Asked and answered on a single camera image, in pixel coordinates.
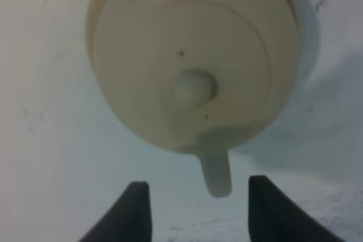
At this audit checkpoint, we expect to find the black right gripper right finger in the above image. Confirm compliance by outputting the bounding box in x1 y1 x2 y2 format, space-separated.
248 175 342 242

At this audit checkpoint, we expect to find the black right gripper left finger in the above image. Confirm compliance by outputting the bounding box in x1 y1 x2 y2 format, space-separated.
81 181 153 242

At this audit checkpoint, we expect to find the beige teapot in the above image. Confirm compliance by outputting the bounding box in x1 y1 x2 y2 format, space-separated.
86 0 303 198

